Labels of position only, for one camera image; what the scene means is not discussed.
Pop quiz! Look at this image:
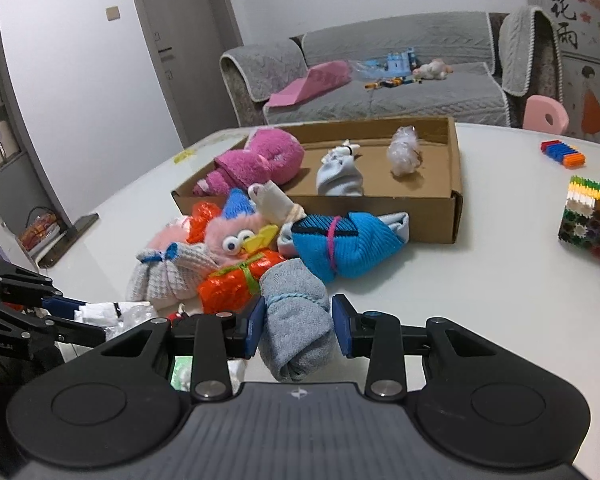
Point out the orange plastic bag bundle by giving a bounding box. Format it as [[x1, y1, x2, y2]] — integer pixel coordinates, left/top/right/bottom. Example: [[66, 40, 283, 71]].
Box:
[[186, 202, 221, 244]]

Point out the clear plastic wrap ball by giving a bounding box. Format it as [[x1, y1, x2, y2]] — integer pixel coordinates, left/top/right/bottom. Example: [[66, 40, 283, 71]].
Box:
[[387, 126, 422, 178]]

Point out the magenta rolled towel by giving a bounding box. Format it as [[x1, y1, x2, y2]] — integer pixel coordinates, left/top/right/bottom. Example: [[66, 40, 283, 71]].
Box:
[[193, 128, 304, 196]]

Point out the pink fluffy bird toy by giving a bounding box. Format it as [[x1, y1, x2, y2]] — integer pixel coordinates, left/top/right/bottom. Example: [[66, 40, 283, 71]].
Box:
[[204, 188, 279, 266]]

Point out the colourful brick cube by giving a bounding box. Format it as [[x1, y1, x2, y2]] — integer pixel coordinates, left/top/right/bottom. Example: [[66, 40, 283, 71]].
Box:
[[558, 176, 600, 258]]

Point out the white cloth green band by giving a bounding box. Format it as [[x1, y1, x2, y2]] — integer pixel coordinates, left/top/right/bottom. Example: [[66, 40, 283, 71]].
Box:
[[74, 301, 157, 340]]

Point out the small colourful brick strip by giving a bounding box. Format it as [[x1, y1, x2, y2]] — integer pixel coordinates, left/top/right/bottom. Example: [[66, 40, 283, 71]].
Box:
[[540, 140, 586, 169]]

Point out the white cloth beige band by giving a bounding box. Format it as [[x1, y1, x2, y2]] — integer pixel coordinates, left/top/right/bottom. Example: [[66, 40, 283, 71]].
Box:
[[247, 181, 306, 226]]

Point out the light blue sock bundle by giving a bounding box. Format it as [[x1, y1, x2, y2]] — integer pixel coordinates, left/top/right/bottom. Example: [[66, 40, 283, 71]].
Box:
[[316, 146, 363, 196]]

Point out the yellow wrapper on table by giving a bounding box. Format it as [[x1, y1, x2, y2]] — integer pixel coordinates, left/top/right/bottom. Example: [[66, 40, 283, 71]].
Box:
[[173, 148, 196, 164]]

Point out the grey sofa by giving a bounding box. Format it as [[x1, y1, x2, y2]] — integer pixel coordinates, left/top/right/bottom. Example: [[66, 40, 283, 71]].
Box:
[[220, 6, 564, 127]]

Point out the pink fur pompom keychain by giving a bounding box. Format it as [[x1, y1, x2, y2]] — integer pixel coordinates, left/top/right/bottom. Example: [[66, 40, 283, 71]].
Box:
[[136, 224, 200, 263]]

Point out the door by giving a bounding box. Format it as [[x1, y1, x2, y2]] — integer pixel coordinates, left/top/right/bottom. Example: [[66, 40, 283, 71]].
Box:
[[134, 0, 242, 146]]

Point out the light grey knit pouch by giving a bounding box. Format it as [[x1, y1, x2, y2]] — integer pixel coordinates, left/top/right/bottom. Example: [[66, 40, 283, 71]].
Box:
[[125, 242, 220, 309]]

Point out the small plush animal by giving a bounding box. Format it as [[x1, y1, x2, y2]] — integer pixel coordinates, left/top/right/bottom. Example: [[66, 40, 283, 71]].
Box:
[[413, 58, 453, 81]]

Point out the blue knit cloth bundle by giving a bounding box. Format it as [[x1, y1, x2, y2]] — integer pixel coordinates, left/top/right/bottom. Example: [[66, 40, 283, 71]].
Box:
[[277, 211, 410, 283]]

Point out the blue toy castle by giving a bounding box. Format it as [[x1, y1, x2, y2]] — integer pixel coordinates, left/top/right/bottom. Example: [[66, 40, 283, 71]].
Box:
[[379, 48, 417, 77]]

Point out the grey-blue cloth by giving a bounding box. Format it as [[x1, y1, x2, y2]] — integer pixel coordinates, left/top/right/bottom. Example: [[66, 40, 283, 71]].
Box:
[[259, 258, 336, 382]]

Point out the brown cardboard box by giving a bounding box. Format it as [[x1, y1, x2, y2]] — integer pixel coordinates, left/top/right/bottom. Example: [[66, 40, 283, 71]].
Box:
[[171, 115, 464, 245]]

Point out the pink foam wedge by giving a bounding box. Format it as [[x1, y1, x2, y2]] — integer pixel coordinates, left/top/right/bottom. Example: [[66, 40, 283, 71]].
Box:
[[268, 61, 351, 108]]

